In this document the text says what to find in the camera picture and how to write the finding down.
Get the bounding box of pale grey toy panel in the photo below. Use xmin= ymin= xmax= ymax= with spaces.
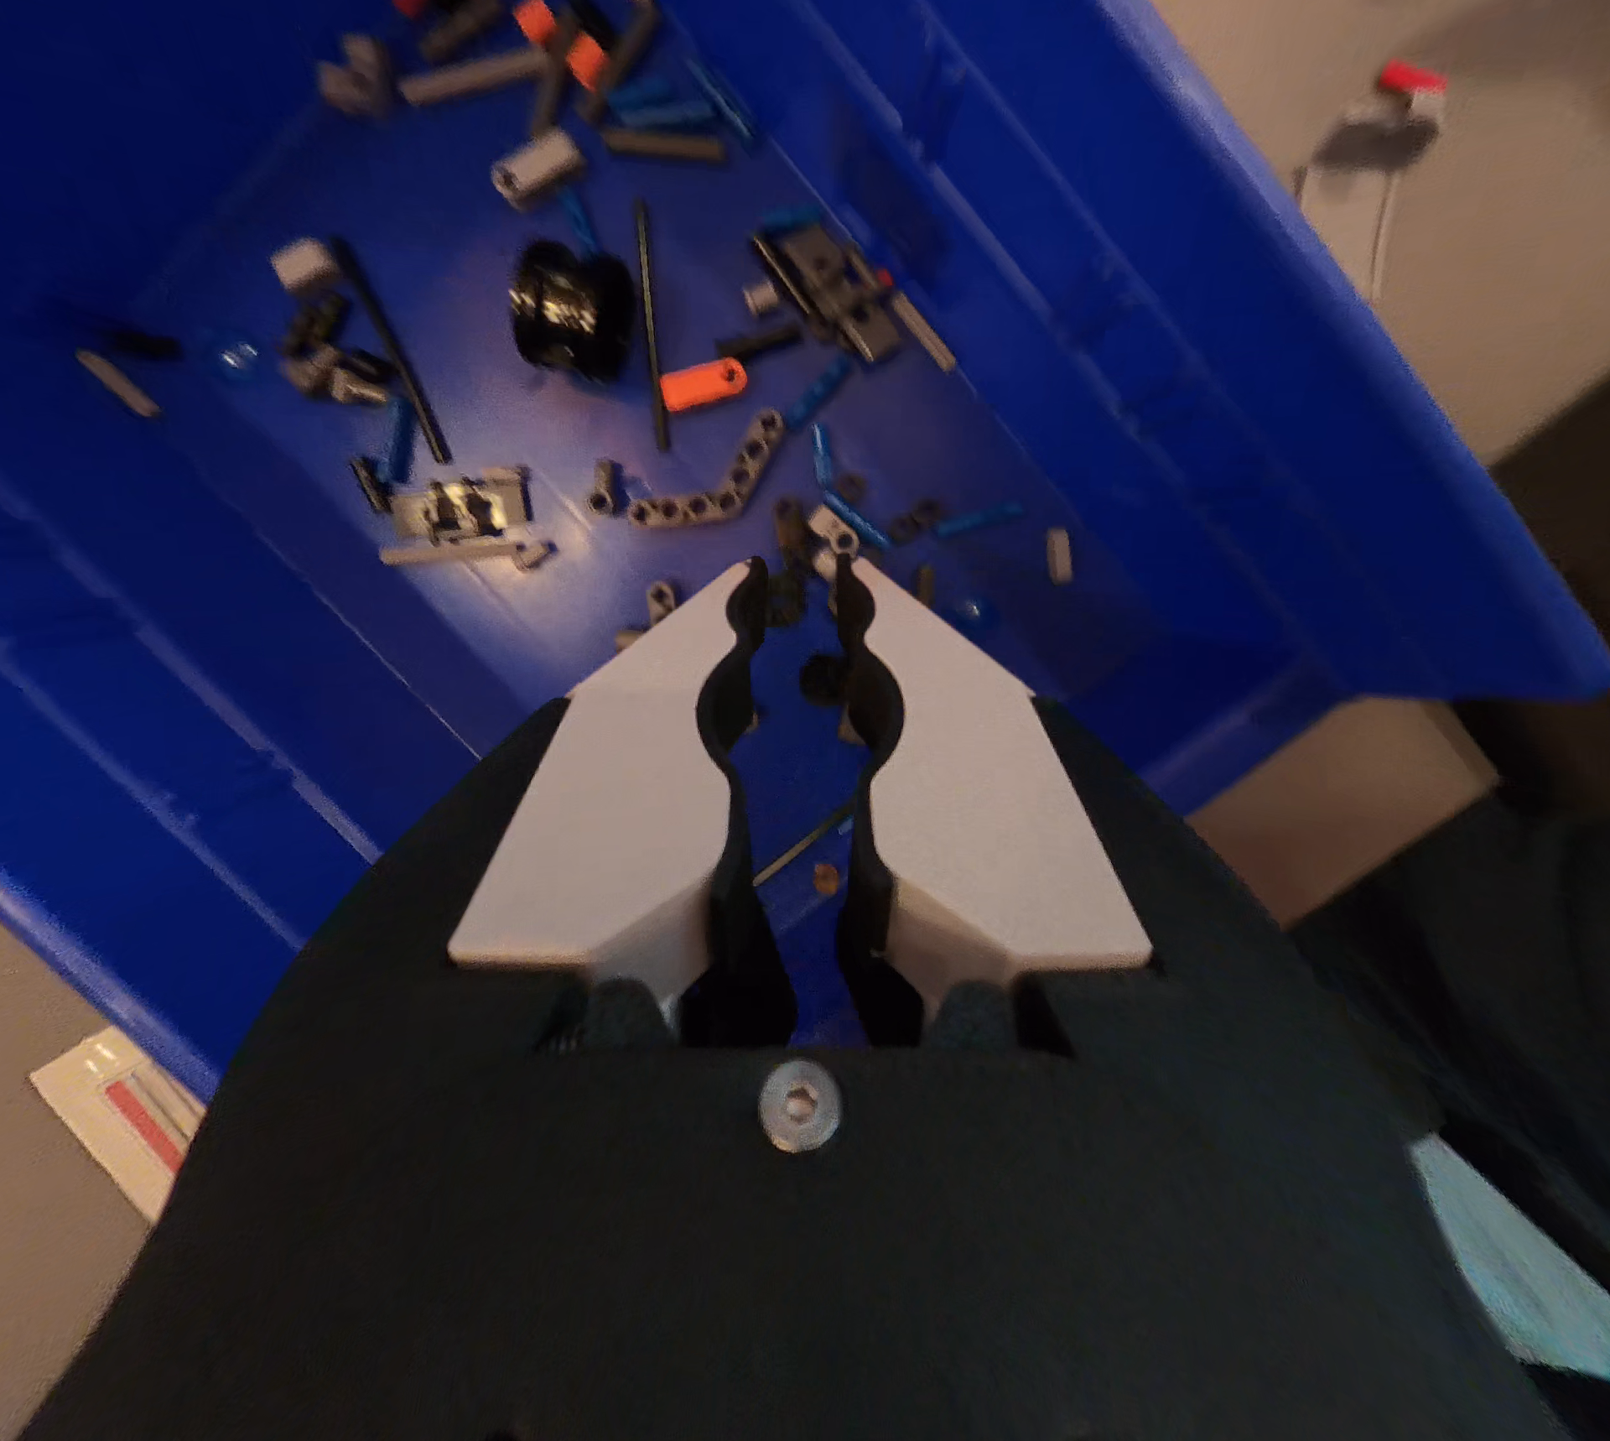
xmin=1292 ymin=93 xmax=1443 ymax=306

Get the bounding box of pile of toy parts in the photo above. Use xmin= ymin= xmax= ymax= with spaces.
xmin=72 ymin=0 xmax=1086 ymax=741

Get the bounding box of white red-striped card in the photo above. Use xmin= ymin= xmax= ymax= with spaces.
xmin=28 ymin=1023 xmax=211 ymax=1225

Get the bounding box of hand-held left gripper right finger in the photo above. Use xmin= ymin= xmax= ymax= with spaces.
xmin=833 ymin=556 xmax=1154 ymax=996

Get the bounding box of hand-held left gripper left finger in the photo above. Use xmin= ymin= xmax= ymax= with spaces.
xmin=448 ymin=556 xmax=770 ymax=1003

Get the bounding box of blue plastic bin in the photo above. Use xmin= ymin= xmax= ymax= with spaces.
xmin=0 ymin=0 xmax=1610 ymax=1105

